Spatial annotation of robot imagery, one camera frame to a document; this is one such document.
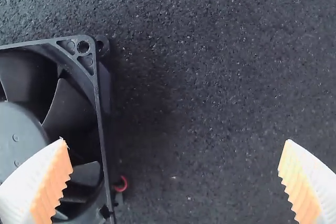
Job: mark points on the black mat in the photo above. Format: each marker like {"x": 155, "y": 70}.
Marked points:
{"x": 210, "y": 77}

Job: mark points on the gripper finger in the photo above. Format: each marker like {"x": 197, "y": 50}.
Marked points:
{"x": 307, "y": 184}
{"x": 31, "y": 182}

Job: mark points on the black square fan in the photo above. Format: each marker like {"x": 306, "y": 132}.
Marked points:
{"x": 39, "y": 90}

